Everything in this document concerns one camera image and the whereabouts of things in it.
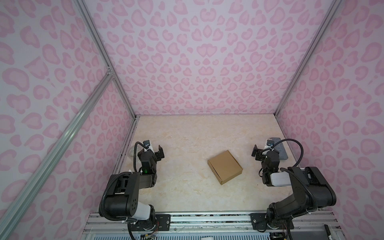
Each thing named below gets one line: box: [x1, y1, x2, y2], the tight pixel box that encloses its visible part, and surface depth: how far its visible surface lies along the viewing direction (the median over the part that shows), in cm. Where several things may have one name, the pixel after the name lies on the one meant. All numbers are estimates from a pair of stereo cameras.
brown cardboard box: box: [207, 150, 243, 185], surface depth 90 cm
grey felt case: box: [270, 137, 288, 160], surface depth 97 cm
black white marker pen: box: [324, 224, 333, 240], surface depth 71 cm
